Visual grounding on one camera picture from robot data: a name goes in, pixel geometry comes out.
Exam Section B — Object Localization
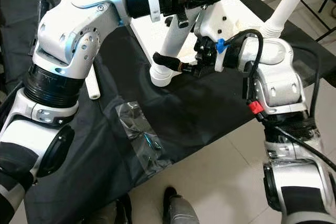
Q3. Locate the white plastic table top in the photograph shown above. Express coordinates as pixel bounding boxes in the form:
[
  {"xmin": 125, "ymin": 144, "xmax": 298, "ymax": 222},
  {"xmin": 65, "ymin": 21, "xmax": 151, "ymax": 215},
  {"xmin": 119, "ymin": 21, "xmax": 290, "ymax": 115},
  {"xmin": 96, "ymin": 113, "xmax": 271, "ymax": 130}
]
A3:
[{"xmin": 126, "ymin": 0, "xmax": 281, "ymax": 72}]

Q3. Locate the grey robot left foot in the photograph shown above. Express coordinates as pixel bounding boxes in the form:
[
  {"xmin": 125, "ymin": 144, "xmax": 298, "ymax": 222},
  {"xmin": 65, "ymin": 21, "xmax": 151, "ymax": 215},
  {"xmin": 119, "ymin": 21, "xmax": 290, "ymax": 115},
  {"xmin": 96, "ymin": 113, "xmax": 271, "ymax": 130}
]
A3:
[{"xmin": 84, "ymin": 195, "xmax": 132, "ymax": 224}]

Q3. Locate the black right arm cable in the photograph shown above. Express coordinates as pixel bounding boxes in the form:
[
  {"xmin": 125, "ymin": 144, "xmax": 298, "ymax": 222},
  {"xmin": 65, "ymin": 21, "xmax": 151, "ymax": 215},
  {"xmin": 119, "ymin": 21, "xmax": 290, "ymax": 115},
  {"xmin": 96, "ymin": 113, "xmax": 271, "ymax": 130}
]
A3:
[{"xmin": 220, "ymin": 29, "xmax": 336, "ymax": 156}]

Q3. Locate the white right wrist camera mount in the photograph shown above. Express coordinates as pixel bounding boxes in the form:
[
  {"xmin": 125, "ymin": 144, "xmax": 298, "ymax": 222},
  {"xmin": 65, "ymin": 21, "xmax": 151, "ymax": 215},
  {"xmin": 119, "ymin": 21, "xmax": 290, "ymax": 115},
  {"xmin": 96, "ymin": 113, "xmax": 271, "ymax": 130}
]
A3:
[{"xmin": 194, "ymin": 9, "xmax": 239, "ymax": 72}]

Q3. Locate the black table cloth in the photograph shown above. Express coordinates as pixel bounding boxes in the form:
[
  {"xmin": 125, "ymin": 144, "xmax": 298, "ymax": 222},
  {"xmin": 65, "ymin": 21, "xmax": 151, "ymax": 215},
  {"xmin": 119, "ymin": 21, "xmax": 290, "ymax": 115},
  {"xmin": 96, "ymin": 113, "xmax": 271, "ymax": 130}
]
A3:
[{"xmin": 0, "ymin": 0, "xmax": 336, "ymax": 224}]

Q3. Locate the blue cable connector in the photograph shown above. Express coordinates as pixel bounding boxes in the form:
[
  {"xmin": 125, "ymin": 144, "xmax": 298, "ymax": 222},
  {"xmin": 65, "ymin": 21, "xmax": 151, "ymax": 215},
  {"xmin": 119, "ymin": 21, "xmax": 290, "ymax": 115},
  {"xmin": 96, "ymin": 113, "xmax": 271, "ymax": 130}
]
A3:
[{"xmin": 215, "ymin": 39, "xmax": 227, "ymax": 54}]

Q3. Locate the red cable connector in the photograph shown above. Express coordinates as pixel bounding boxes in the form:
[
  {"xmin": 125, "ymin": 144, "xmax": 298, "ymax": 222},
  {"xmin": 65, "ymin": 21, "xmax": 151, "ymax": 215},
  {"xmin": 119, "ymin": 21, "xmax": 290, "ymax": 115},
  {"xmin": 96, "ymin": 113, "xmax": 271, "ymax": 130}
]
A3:
[{"xmin": 248, "ymin": 100, "xmax": 265, "ymax": 115}]

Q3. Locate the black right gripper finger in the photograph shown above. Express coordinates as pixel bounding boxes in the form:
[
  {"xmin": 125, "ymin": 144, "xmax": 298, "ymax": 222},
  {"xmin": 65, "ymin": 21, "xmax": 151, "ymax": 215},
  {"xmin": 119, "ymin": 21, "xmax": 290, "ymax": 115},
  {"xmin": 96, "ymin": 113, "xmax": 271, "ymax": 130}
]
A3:
[{"xmin": 152, "ymin": 52, "xmax": 187, "ymax": 72}]

